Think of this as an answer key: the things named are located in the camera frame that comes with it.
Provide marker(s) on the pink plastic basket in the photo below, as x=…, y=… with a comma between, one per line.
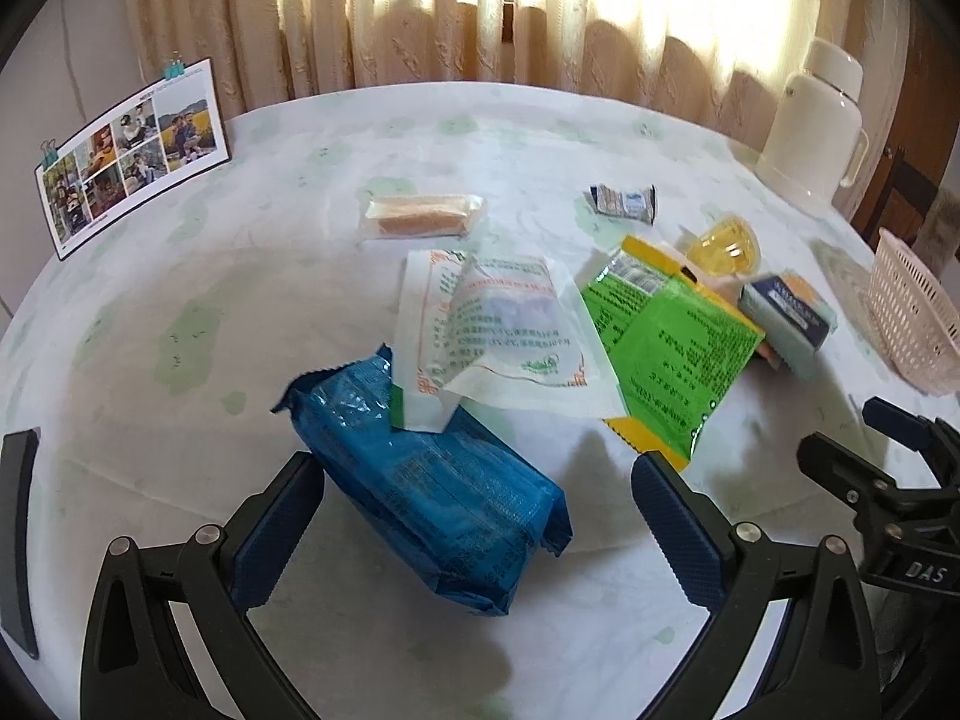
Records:
x=914, y=317

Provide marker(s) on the photo collage calendar card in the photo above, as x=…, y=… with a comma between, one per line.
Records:
x=160, y=137

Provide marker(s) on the green yellow snack bag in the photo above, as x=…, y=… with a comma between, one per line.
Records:
x=675, y=346

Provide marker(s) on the white printed snack bag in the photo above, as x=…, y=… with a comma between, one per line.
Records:
x=507, y=331

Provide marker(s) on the teal binder clip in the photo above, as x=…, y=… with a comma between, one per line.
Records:
x=174, y=67
x=50, y=153

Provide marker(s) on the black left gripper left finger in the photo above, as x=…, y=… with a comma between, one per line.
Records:
x=135, y=664

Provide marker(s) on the green patterned tablecloth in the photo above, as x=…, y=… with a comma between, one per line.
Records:
x=151, y=362

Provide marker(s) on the dark wooden chair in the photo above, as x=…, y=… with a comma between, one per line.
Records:
x=898, y=199

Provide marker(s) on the yellow jelly cup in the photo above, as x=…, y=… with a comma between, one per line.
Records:
x=728, y=249

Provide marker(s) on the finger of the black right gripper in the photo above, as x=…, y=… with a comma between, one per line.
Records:
x=911, y=431
x=849, y=477

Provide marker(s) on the white thermos jug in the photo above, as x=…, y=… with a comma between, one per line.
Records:
x=816, y=144

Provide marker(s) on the small dark blue snack packet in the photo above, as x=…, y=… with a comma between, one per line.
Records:
x=641, y=205

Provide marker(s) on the light blue boxed snack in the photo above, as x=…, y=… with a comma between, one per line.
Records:
x=795, y=318

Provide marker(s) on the blue snack package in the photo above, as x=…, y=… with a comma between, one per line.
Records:
x=460, y=508

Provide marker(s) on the clear cake slice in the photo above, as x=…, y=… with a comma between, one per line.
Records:
x=420, y=216

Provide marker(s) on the beige curtain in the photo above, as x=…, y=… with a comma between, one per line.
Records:
x=723, y=64

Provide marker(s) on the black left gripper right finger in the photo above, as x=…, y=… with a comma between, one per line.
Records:
x=822, y=663

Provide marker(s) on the black remote control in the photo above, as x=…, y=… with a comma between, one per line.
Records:
x=19, y=451

